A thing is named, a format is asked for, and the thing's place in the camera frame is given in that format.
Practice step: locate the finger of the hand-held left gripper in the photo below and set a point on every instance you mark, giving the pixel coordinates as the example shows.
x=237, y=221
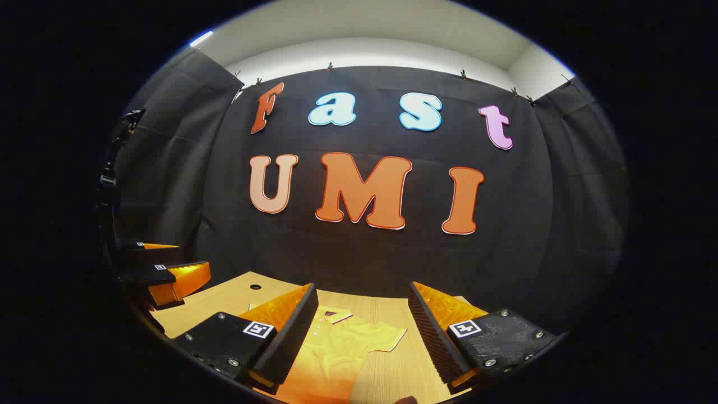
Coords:
x=146, y=275
x=140, y=253

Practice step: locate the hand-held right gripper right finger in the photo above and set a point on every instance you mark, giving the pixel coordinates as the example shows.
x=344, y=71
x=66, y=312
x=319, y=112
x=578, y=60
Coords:
x=435, y=342

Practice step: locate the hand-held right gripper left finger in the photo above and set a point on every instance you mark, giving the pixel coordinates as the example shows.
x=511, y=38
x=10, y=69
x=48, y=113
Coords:
x=291, y=342

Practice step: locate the orange T-shirt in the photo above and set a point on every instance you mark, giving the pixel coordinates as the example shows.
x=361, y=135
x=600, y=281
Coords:
x=336, y=359

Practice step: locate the ceiling light strip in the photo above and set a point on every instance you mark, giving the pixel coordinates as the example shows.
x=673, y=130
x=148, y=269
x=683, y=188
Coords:
x=201, y=38

